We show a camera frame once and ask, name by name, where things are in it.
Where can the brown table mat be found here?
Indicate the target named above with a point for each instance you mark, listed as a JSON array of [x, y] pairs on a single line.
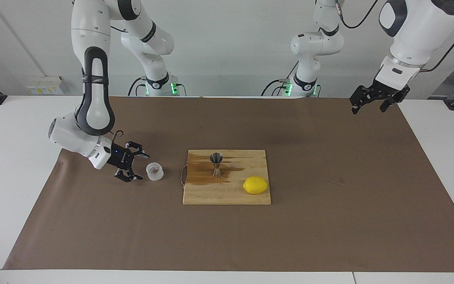
[[132, 228]]

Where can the yellow lemon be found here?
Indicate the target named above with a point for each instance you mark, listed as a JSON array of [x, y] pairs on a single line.
[[255, 185]]

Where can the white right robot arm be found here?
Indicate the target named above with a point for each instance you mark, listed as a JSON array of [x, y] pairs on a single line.
[[93, 110]]

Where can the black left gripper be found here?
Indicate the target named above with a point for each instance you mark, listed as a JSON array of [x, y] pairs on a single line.
[[386, 90]]

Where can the small clear plastic cup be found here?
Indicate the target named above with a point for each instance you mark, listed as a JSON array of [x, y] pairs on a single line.
[[155, 175]]

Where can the white box with yellow labels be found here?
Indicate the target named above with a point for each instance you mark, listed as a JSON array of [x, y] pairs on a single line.
[[45, 86]]

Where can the wooden cutting board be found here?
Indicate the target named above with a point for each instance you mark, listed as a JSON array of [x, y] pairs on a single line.
[[227, 195]]

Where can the steel jigger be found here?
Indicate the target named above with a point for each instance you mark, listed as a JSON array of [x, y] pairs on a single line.
[[216, 158]]

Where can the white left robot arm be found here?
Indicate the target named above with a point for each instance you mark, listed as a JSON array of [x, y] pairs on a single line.
[[416, 31]]

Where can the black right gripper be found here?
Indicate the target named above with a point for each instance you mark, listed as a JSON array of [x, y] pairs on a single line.
[[120, 157]]

